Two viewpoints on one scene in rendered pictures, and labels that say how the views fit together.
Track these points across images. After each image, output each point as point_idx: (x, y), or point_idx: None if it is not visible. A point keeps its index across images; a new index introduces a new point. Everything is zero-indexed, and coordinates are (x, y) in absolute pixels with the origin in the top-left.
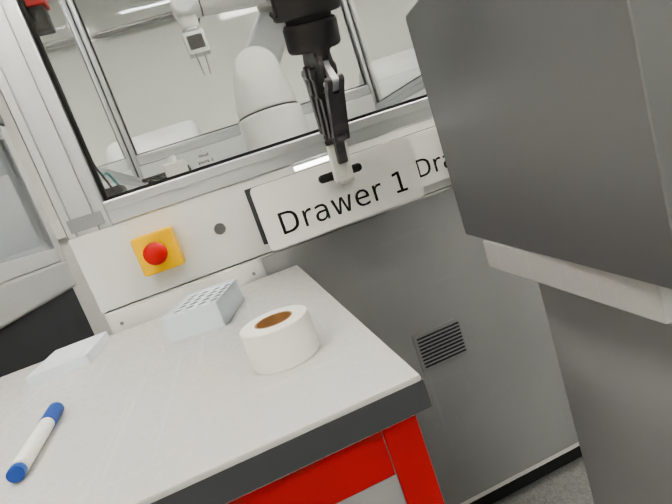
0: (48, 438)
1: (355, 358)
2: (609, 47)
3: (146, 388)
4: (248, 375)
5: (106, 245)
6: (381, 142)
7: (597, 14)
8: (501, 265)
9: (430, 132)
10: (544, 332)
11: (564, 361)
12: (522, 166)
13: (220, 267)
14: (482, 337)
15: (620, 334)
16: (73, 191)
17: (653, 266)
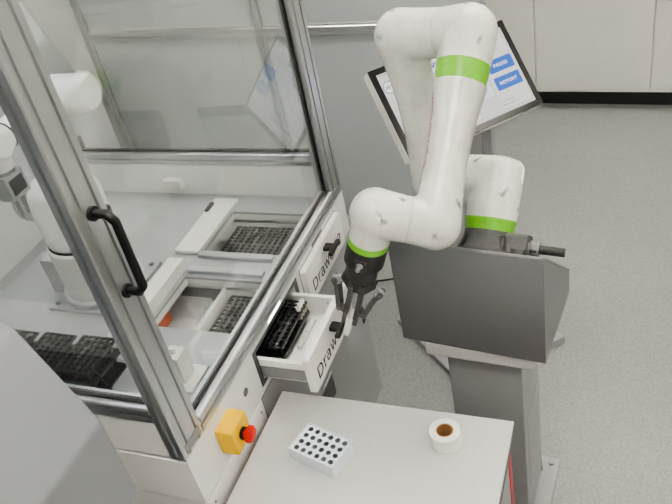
0: None
1: (481, 427)
2: (534, 307)
3: (397, 493)
4: (446, 456)
5: (203, 448)
6: (295, 275)
7: (532, 299)
8: (439, 353)
9: (315, 256)
10: (357, 354)
11: (457, 383)
12: (475, 322)
13: (248, 420)
14: (339, 377)
15: (497, 369)
16: (184, 419)
17: (536, 357)
